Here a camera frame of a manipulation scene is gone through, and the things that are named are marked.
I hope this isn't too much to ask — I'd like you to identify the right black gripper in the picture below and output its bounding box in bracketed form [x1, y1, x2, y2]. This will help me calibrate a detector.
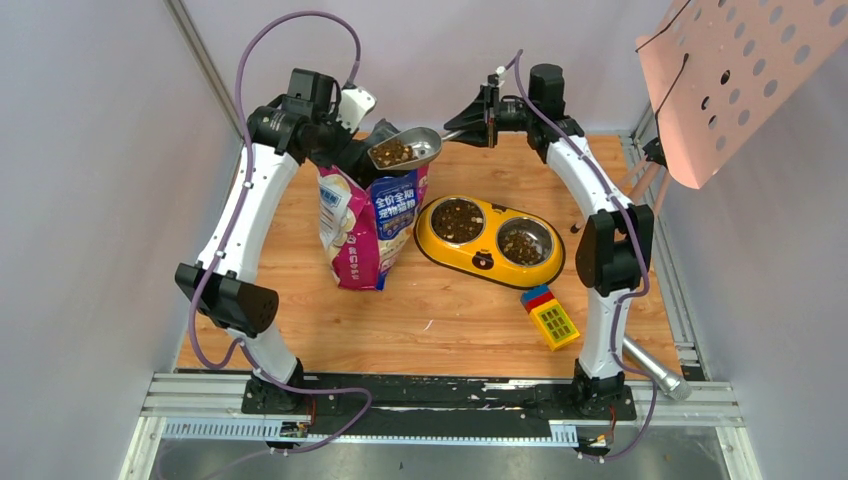
[447, 83, 540, 148]

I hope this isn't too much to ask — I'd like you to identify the metal food scoop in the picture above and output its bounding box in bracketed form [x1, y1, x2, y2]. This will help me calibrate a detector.
[367, 126, 463, 171]

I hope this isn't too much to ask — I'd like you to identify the cat food bag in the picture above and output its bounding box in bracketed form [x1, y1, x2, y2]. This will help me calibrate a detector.
[318, 120, 429, 291]

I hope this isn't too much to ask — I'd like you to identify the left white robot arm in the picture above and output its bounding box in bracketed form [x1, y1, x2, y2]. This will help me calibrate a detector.
[175, 69, 376, 413]

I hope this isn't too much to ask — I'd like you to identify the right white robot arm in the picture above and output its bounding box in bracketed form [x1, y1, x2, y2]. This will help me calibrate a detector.
[443, 61, 654, 418]

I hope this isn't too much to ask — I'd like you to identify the yellow double pet bowl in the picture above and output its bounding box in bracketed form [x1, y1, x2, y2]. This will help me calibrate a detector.
[414, 195, 565, 290]

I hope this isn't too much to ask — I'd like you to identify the colourful toy brick block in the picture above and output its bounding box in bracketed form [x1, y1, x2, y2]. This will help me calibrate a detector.
[520, 285, 580, 351]

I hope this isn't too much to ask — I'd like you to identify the pink perforated music stand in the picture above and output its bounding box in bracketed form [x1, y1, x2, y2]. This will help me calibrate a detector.
[612, 1, 847, 226]

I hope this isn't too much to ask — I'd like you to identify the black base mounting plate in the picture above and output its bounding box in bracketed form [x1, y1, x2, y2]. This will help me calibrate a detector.
[241, 373, 637, 438]

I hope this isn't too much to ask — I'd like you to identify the silver microphone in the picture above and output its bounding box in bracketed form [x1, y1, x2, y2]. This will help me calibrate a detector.
[623, 335, 692, 401]

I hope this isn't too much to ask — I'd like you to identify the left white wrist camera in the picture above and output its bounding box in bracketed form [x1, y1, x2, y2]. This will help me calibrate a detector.
[337, 86, 377, 133]

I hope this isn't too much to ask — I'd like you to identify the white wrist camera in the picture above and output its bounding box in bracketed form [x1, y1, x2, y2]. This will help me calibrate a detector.
[337, 86, 377, 133]
[486, 65, 510, 89]

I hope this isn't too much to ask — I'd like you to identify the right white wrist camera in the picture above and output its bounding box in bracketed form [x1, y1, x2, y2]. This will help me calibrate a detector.
[486, 65, 510, 89]

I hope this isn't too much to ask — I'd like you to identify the aluminium frame rail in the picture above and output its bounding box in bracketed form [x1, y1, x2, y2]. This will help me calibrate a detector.
[121, 371, 761, 479]

